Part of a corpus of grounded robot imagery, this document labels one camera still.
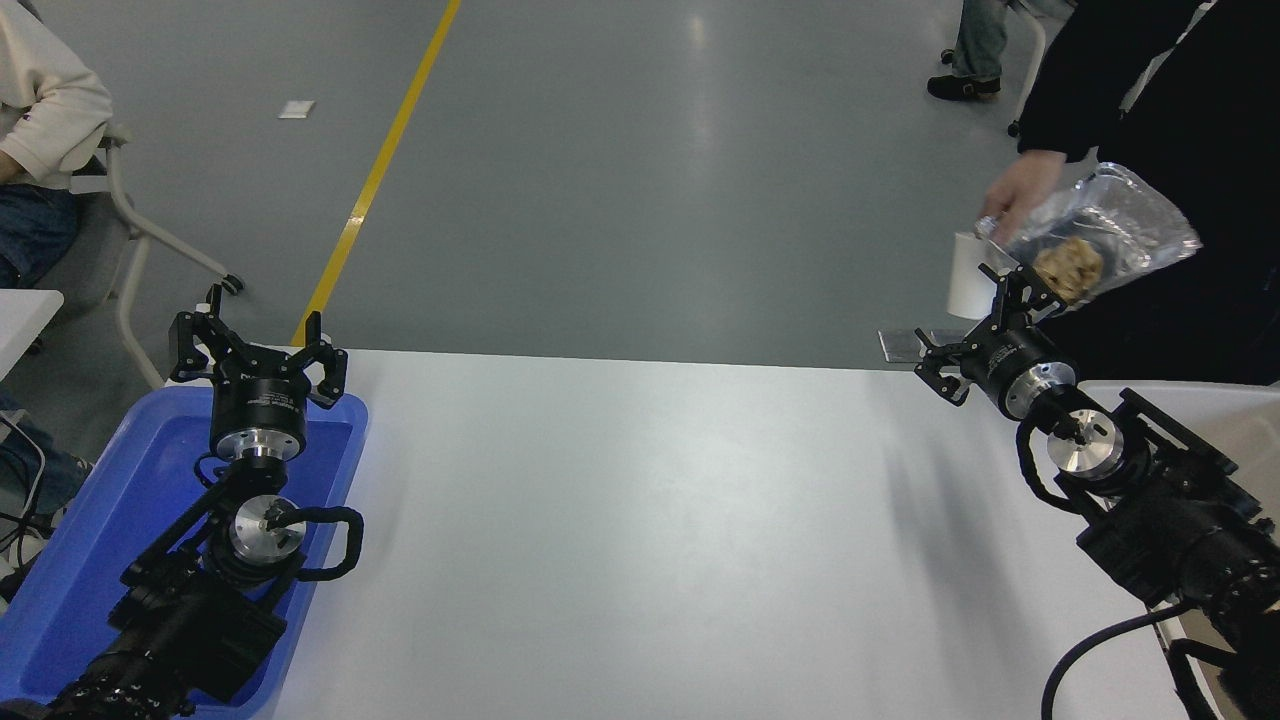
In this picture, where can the seated person with dark shoes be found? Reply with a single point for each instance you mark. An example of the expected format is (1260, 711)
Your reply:
(975, 40)

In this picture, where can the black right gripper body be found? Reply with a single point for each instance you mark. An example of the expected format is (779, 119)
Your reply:
(1005, 355)

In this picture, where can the grey chair with white frame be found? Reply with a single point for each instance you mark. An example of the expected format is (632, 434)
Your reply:
(95, 260)

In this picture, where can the large pale bin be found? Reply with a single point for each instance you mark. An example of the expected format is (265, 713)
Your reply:
(1255, 425)

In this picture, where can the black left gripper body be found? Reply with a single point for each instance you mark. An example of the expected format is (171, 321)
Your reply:
(258, 400)

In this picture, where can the white chair on casters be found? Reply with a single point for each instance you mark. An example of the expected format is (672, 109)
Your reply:
(1035, 50)

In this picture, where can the metal floor plate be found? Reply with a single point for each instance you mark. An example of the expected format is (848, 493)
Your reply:
(897, 347)

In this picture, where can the white paper cup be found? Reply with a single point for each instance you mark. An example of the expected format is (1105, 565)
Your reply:
(970, 280)

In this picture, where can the silver foil tray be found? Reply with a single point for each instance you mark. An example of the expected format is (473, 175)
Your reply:
(1130, 220)

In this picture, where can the seated person in jeans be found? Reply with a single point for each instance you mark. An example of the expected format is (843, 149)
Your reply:
(50, 100)

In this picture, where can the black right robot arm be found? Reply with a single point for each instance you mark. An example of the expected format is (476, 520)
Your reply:
(1170, 530)

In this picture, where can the small white side table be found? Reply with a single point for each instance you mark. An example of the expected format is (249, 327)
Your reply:
(25, 315)

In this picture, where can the blue plastic tray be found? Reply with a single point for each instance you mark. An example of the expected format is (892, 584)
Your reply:
(100, 520)

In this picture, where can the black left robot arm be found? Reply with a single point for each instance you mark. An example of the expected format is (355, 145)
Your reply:
(180, 620)

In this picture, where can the seated person's hand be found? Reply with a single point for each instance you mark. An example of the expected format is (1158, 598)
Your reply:
(8, 167)

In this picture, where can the standing person's hand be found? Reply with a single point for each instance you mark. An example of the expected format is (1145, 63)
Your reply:
(1025, 190)

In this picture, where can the standing person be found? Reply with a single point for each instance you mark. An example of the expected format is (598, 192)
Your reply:
(1240, 200)

